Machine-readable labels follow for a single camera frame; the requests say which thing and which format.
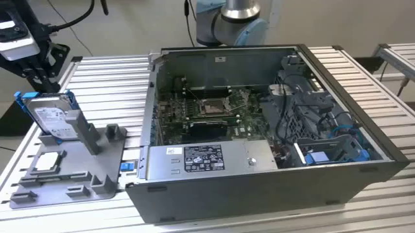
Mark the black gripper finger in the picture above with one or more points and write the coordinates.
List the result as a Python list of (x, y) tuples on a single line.
[(34, 70), (59, 57)]

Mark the hard disk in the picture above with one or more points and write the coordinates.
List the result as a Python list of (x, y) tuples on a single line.
[(49, 114)]

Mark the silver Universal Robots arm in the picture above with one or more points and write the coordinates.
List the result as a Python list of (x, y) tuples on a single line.
[(234, 14)]

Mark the grey disk bay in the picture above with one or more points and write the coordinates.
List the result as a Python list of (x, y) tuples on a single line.
[(325, 143)]

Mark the blue disk carrier in bay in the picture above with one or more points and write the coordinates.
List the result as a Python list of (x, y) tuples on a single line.
[(320, 157)]

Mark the black floor mat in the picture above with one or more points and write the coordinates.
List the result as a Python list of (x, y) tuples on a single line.
[(15, 121)]

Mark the black antenna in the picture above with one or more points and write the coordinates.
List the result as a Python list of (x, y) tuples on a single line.
[(105, 7)]

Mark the grey parts rack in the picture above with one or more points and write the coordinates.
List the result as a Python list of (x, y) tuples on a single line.
[(81, 155)]

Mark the silver CPU chip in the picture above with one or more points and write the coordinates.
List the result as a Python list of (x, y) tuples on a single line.
[(49, 162)]

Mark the thin metal locking lever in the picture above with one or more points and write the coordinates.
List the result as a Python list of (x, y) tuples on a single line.
[(193, 94)]

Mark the blue case latch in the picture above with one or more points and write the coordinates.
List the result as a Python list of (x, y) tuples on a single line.
[(126, 166)]

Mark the CPU socket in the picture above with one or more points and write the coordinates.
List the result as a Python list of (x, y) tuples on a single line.
[(214, 106)]

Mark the black graphics card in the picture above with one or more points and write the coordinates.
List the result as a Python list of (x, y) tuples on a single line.
[(208, 132)]

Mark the green motherboard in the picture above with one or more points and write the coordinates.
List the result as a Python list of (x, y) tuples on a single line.
[(250, 116)]

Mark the silver power supply unit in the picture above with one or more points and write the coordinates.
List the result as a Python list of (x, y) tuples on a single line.
[(228, 157)]

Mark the grey metal drive cage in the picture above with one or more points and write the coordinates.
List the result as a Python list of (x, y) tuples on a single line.
[(302, 97)]

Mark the black open PC case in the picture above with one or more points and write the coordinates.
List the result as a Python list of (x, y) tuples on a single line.
[(260, 194)]

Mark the black box under side table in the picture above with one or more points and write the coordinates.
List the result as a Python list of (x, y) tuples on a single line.
[(368, 63)]

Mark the metal slat side table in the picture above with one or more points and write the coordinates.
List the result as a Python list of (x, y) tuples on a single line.
[(398, 55)]

